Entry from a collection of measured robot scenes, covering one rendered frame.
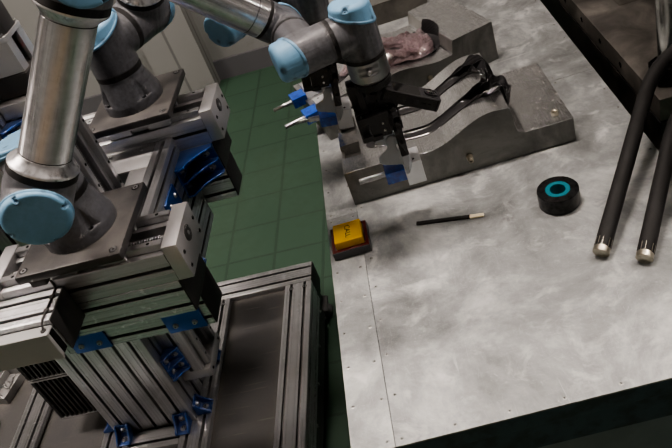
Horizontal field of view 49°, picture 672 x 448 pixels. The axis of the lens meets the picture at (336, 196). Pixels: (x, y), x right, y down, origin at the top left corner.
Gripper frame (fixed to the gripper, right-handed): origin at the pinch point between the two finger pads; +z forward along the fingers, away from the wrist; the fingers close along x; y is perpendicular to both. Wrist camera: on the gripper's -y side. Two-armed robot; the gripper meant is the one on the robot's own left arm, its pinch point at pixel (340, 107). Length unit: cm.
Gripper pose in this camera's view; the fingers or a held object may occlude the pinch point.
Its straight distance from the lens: 171.7
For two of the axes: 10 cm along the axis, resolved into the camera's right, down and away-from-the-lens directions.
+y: -9.8, 1.8, 0.3
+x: 1.1, 7.0, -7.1
